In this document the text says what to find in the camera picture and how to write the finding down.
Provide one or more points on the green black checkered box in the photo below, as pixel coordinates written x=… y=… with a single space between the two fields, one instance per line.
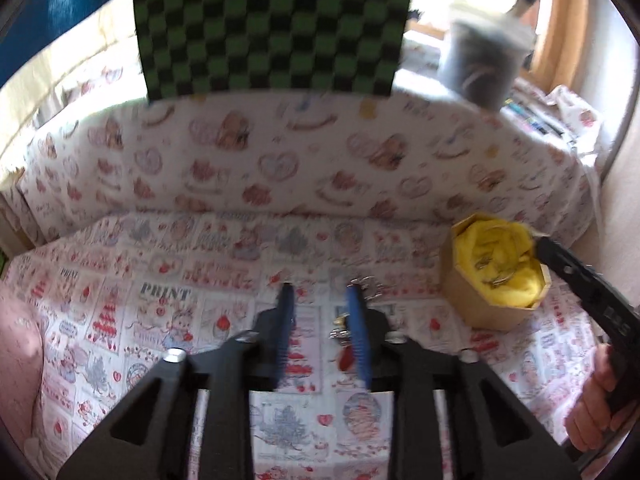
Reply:
x=192 y=47

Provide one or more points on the yellow cloth in box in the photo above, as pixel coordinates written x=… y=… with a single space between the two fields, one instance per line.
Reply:
x=497 y=258

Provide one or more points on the bear print headboard cover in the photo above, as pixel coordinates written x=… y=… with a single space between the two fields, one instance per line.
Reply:
x=427 y=157

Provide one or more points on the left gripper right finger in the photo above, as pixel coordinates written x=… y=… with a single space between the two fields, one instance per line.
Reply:
x=367 y=331

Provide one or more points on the gold octagonal jewelry box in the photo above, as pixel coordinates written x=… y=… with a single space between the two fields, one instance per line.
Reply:
x=472 y=307

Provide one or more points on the red heart pendant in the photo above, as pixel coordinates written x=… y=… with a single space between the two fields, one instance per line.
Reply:
x=340 y=334

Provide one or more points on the crystal ring keychain charm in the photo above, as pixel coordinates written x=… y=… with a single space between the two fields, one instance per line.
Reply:
x=370 y=287

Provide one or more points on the clear plastic jar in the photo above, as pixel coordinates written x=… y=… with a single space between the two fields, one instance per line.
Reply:
x=482 y=55

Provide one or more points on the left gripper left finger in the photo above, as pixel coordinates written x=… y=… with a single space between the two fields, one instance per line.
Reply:
x=274 y=328

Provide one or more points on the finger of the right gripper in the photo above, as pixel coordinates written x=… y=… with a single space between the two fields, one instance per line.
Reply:
x=562 y=262

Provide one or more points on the right hand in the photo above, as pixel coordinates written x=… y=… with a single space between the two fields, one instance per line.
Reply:
x=591 y=417

